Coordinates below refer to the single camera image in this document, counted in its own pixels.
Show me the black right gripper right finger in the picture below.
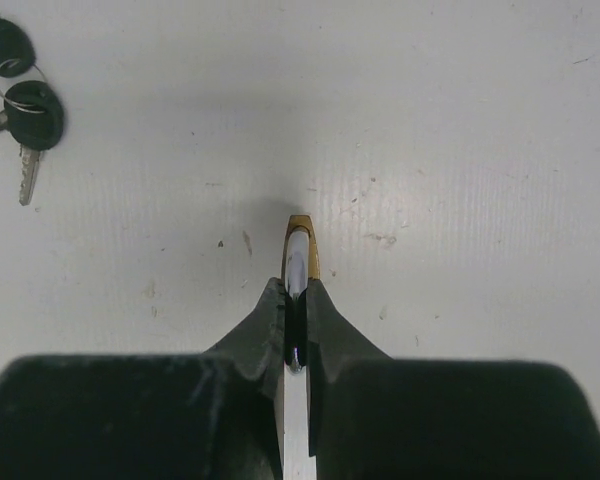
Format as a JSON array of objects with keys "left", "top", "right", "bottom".
[{"left": 306, "top": 280, "right": 600, "bottom": 479}]

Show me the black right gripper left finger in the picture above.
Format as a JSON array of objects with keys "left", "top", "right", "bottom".
[{"left": 0, "top": 279, "right": 285, "bottom": 479}]

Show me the black headed key pair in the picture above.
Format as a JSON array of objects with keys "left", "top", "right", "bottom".
[{"left": 0, "top": 16, "right": 65, "bottom": 206}]

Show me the medium brass padlock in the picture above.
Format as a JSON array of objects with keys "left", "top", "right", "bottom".
[{"left": 281, "top": 214, "right": 320, "bottom": 374}]

